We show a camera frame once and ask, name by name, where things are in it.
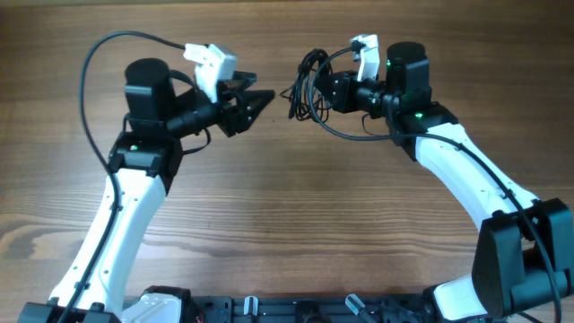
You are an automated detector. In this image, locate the black USB cable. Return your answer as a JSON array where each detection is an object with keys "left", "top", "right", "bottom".
[
  {"left": 286, "top": 48, "right": 333, "bottom": 122},
  {"left": 279, "top": 48, "right": 335, "bottom": 123}
]

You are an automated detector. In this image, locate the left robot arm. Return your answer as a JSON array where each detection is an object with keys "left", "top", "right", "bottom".
[{"left": 18, "top": 58, "right": 275, "bottom": 322}]

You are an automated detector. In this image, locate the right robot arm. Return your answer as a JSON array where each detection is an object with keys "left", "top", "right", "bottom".
[{"left": 307, "top": 35, "right": 573, "bottom": 322}]

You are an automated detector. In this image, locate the right camera black cable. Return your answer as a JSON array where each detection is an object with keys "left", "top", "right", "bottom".
[{"left": 307, "top": 42, "right": 564, "bottom": 323}]

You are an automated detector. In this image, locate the camera black cable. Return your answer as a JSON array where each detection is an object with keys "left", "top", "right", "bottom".
[
  {"left": 57, "top": 30, "right": 187, "bottom": 323},
  {"left": 307, "top": 42, "right": 564, "bottom": 323}
]

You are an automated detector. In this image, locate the left camera black cable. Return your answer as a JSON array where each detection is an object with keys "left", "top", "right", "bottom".
[{"left": 57, "top": 30, "right": 187, "bottom": 323}]

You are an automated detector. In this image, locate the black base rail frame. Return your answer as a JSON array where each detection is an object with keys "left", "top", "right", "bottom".
[{"left": 182, "top": 294, "right": 436, "bottom": 323}]

